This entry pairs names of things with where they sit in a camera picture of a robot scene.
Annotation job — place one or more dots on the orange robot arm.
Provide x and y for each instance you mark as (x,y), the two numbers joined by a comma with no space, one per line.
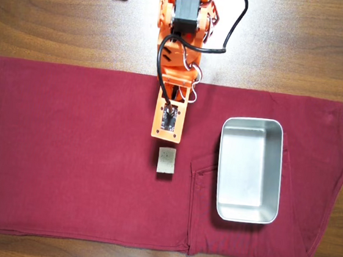
(179,55)

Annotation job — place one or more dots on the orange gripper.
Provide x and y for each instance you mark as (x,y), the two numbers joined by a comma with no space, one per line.
(176,94)

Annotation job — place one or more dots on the dark red cloth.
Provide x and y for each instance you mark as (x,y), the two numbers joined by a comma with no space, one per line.
(79,155)

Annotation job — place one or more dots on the beige speckled sponge cube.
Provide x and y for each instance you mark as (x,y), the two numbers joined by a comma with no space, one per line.
(166,160)

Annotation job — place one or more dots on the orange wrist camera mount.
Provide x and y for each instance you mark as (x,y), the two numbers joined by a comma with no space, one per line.
(158,124)

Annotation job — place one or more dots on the rectangular metal tray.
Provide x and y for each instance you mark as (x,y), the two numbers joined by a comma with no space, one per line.
(248,170)

